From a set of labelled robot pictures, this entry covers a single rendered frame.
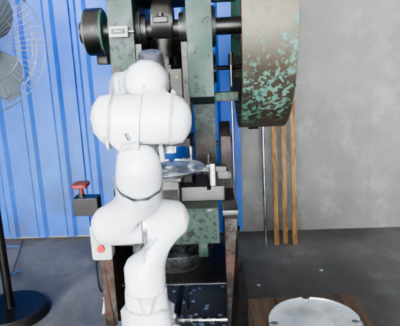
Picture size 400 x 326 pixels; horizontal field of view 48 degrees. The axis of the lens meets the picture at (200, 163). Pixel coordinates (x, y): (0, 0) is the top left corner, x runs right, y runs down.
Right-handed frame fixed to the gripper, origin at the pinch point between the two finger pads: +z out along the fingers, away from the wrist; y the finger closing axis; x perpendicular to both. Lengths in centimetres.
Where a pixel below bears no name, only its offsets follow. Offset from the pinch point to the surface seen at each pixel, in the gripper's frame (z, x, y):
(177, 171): 13.9, 6.4, 4.6
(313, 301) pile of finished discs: 39, -37, 51
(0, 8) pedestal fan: -34, 64, -69
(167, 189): 20.9, 4.0, 0.0
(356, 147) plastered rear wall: 86, 117, 119
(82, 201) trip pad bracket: 19.3, -3.1, -31.8
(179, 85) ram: -11.2, 29.0, 6.6
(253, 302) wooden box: 43, -34, 30
